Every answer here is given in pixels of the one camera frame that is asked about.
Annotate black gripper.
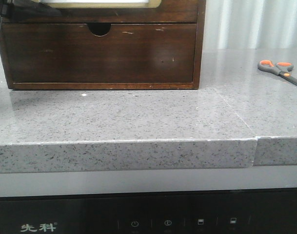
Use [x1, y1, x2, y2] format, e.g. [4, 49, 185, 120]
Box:
[0, 0, 53, 28]

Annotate dark wooden drawer cabinet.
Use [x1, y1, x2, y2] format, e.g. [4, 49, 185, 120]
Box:
[0, 0, 205, 90]

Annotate wooden drawer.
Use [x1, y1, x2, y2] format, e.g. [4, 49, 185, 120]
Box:
[0, 23, 196, 82]
[1, 0, 199, 24]

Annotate orange grey handled scissors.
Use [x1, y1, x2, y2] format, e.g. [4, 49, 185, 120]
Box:
[257, 60, 297, 86]

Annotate black built-in kitchen appliance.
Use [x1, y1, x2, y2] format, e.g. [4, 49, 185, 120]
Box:
[0, 188, 297, 234]

